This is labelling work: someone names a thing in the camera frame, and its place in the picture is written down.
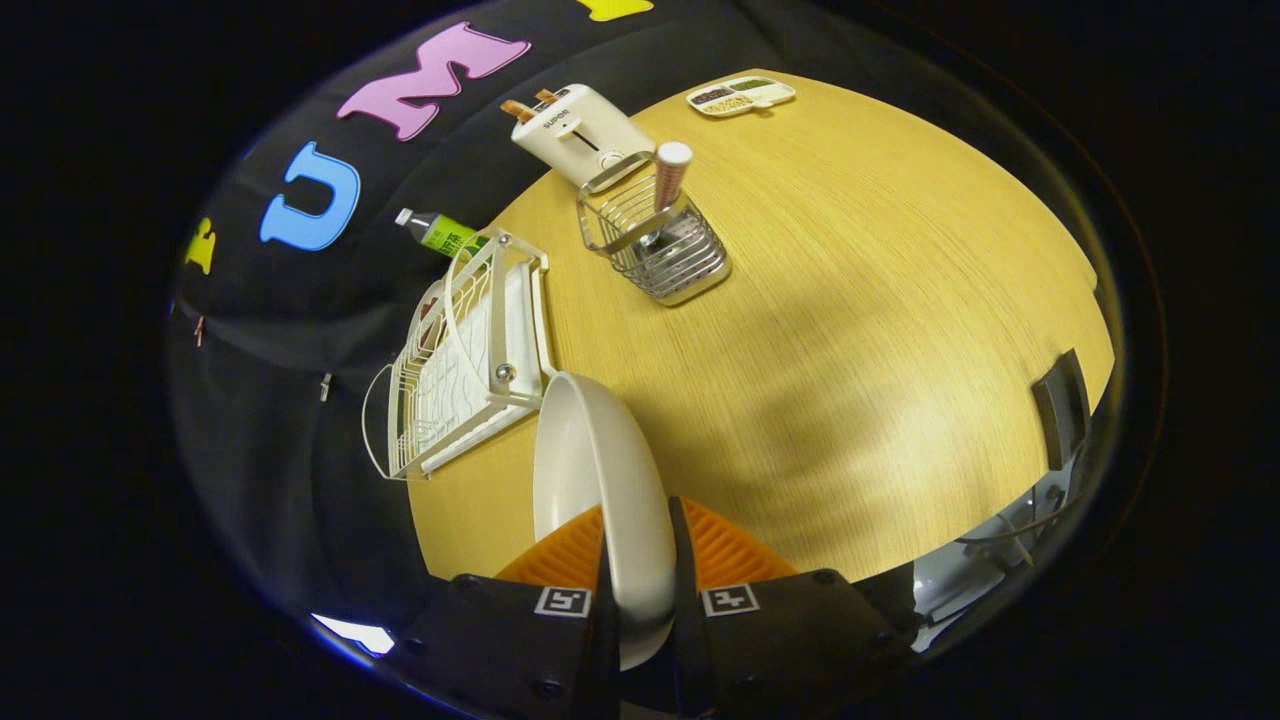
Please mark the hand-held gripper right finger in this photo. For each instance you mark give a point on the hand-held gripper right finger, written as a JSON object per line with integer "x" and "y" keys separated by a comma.
{"x": 790, "y": 640}

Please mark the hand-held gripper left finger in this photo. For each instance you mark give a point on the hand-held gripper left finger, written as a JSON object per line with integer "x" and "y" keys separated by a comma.
{"x": 500, "y": 650}

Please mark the divided dish with beans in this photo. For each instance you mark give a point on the divided dish with beans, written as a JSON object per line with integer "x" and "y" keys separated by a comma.
{"x": 740, "y": 95}

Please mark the red clip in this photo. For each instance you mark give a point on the red clip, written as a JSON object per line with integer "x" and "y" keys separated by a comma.
{"x": 200, "y": 330}

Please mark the white plate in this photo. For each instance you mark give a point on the white plate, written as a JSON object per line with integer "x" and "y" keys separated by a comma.
{"x": 600, "y": 470}

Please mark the silver clip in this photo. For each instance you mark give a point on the silver clip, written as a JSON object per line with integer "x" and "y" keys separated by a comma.
{"x": 325, "y": 386}

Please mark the cream toaster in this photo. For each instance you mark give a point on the cream toaster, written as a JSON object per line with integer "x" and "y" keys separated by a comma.
{"x": 585, "y": 135}

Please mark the white dish rack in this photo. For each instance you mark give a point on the white dish rack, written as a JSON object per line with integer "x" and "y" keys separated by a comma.
{"x": 470, "y": 370}

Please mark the green tea bottle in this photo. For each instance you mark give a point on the green tea bottle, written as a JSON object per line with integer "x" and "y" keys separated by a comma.
{"x": 445, "y": 233}

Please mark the brown toast slice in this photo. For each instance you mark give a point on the brown toast slice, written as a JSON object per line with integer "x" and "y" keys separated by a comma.
{"x": 546, "y": 97}
{"x": 517, "y": 110}

